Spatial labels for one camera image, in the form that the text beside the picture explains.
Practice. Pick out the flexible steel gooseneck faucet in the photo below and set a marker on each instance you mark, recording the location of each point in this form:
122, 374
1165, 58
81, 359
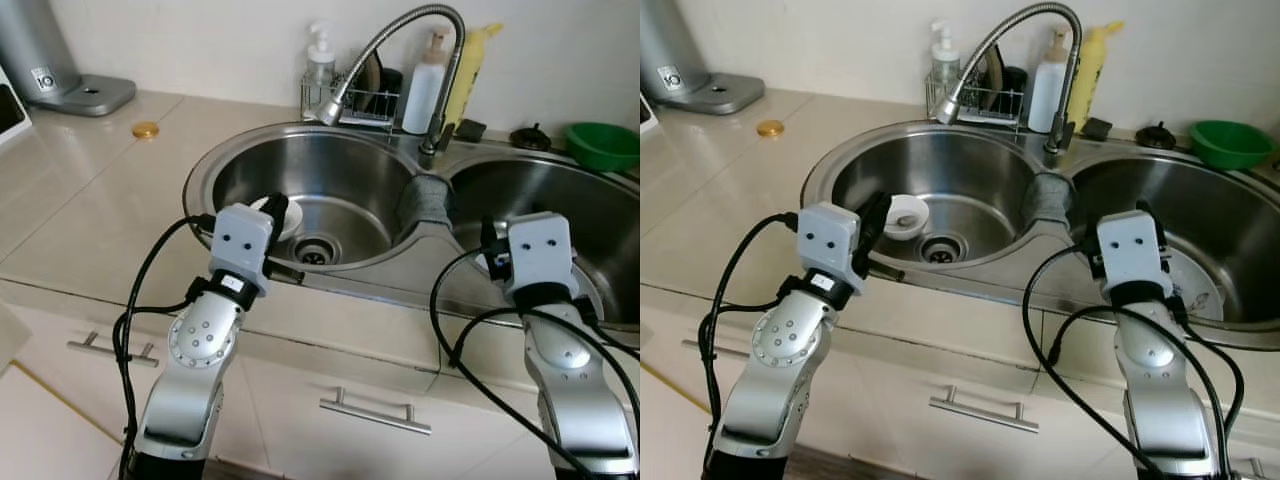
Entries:
329, 110
948, 108

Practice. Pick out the small black block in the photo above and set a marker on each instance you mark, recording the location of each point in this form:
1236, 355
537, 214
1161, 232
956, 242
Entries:
470, 131
1097, 128

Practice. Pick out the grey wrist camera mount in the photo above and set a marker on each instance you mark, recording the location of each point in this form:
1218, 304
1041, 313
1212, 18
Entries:
540, 245
243, 235
828, 235
1130, 245

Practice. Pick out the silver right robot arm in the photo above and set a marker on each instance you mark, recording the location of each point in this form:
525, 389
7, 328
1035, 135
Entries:
560, 360
1145, 350

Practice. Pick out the cream kitchen base cabinet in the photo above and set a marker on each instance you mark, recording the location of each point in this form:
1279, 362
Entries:
280, 430
900, 440

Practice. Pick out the stainless steel double sink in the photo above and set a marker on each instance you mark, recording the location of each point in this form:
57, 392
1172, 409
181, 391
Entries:
980, 175
330, 180

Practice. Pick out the small white bowl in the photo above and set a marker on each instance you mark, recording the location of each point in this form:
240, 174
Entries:
920, 228
293, 222

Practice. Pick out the black sink stopper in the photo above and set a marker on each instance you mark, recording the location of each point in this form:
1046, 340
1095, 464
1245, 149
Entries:
530, 140
1157, 137

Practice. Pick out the white drawer unit black fronts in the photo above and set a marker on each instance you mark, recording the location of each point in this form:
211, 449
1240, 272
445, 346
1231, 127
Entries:
10, 115
645, 115

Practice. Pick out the grey dishcloth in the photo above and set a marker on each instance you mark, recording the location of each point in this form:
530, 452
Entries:
1048, 198
425, 200

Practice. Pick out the white side cabinet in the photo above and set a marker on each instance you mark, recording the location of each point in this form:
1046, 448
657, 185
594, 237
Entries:
40, 430
665, 430

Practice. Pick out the gold round cap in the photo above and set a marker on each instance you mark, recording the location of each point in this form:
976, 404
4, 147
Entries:
146, 130
770, 128

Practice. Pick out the green plastic bowl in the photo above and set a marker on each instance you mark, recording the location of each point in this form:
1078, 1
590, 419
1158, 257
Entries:
1230, 148
600, 150

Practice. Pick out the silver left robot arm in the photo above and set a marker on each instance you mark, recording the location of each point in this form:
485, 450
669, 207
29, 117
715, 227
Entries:
195, 340
790, 340

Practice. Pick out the steel sink drain strainer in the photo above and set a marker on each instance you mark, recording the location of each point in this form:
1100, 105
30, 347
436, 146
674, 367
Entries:
940, 248
315, 250

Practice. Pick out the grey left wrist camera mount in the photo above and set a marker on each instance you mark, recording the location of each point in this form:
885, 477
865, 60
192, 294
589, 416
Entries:
243, 235
828, 235

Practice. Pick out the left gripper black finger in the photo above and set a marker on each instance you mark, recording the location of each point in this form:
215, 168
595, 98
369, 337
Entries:
879, 210
279, 208

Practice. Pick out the yellow squeeze bottle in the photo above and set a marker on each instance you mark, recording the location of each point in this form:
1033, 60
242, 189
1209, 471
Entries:
1090, 80
468, 80

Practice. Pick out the clear soap pump bottle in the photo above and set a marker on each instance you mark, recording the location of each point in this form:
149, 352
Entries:
320, 75
945, 70

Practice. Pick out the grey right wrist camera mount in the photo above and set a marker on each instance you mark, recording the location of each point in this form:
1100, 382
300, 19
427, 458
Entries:
1130, 245
540, 245

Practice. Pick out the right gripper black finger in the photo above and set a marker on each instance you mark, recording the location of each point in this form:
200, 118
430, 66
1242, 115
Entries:
490, 232
1161, 228

